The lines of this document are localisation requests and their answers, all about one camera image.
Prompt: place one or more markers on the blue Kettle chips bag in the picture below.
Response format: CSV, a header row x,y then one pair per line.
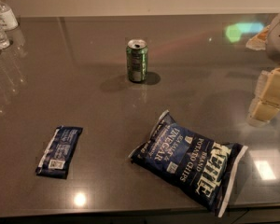
x,y
202,168

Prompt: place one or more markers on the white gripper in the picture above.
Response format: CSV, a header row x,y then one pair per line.
x,y
279,37

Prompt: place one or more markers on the small dark blue snack packet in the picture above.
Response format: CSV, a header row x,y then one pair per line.
x,y
58,154

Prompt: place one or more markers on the white hand sanitizer bottle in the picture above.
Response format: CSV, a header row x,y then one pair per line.
x,y
7,17

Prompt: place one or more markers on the green soda can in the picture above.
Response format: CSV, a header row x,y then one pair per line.
x,y
137,60

